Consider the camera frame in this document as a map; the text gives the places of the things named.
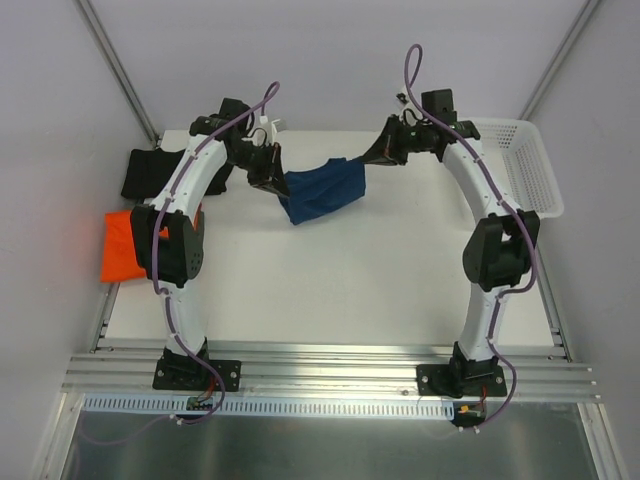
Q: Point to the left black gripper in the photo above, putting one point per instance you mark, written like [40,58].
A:
[267,167]

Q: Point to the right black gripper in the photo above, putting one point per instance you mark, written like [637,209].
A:
[391,141]

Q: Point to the blue t shirt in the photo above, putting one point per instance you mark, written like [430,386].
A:
[323,190]

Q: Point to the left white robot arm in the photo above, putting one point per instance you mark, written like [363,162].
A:
[168,232]

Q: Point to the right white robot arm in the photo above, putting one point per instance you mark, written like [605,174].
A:
[501,249]

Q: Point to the grey folded t shirt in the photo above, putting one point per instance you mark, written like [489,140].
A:
[199,222]

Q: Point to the white plastic basket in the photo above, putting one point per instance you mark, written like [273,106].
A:
[519,161]

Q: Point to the black folded t shirt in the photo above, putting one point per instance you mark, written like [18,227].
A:
[148,172]

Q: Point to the orange folded t shirt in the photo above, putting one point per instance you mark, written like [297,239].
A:
[119,262]

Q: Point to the left corner aluminium profile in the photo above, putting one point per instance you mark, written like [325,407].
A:
[110,56]

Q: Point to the corner aluminium profile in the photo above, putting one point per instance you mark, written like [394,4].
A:
[552,70]
[110,56]

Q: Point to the right corner aluminium profile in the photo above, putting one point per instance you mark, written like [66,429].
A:
[552,70]

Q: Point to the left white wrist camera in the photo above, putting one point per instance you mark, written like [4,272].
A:
[271,128]

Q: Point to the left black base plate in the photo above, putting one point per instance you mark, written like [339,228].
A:
[187,375]

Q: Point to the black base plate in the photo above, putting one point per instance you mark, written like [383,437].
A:
[187,375]
[441,380]

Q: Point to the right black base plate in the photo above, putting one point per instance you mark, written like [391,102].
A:
[441,380]

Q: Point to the white slotted cable duct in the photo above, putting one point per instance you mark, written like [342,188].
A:
[272,406]

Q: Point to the aluminium mounting rail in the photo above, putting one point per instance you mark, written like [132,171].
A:
[330,370]

